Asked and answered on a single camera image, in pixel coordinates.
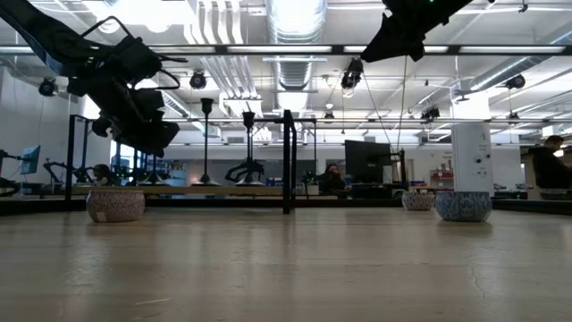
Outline pink patterned candle tin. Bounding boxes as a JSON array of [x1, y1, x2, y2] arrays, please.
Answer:
[[85, 189, 147, 224]]

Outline medium black candlestick holder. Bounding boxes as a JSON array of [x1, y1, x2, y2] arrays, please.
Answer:
[[234, 110, 265, 188]]

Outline person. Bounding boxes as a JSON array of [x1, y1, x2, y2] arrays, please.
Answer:
[[317, 162, 349, 196], [529, 134, 572, 201], [91, 163, 114, 187]]

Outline black computer monitor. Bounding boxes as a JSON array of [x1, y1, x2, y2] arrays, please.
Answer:
[[343, 140, 394, 185]]

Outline grey patterned candle tin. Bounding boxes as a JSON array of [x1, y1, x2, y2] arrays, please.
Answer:
[[400, 191, 437, 212]]

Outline black aluminium table frame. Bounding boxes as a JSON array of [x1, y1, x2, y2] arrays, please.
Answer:
[[0, 114, 572, 216]]

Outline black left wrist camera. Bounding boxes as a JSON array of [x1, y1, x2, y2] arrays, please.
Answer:
[[103, 35, 163, 82]]

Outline black upright divider post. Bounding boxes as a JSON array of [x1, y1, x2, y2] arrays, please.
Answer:
[[282, 109, 298, 215]]

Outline silver ventilation duct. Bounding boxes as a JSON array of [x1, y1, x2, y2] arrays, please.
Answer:
[[266, 0, 329, 113]]

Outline short black candlestick holder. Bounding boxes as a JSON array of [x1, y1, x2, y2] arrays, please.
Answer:
[[138, 154, 171, 187]]

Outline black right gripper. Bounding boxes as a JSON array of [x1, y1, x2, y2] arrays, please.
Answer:
[[359, 0, 475, 64]]

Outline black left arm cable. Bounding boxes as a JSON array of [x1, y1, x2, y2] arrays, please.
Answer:
[[80, 16, 189, 90]]

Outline white round pillar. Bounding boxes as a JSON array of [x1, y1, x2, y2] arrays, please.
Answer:
[[450, 123, 495, 198]]

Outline tall black candlestick holder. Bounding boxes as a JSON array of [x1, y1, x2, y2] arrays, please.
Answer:
[[190, 97, 223, 188]]

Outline black crossbar with light strips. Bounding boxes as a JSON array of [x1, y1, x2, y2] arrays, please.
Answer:
[[0, 43, 572, 56]]

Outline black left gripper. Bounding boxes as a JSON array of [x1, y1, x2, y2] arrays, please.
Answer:
[[66, 73, 181, 158]]

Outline blue patterned candle tin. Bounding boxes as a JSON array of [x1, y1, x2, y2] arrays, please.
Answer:
[[433, 191, 493, 224]]

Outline blue background monitor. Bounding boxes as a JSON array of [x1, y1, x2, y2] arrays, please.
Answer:
[[20, 145, 42, 175]]

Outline raised wooden shelf board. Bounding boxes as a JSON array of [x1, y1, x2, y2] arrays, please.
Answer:
[[73, 185, 286, 197]]

